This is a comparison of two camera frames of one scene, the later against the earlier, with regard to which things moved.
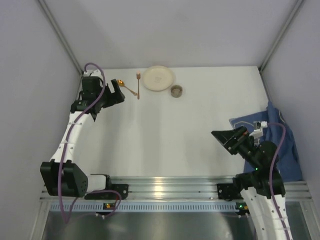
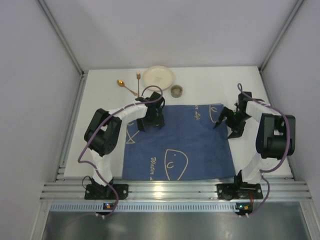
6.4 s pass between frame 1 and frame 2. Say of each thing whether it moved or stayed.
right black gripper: moved
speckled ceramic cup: stayed
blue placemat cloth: moved
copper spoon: stayed
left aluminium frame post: stayed
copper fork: stayed
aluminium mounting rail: stayed
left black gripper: moved
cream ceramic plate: stayed
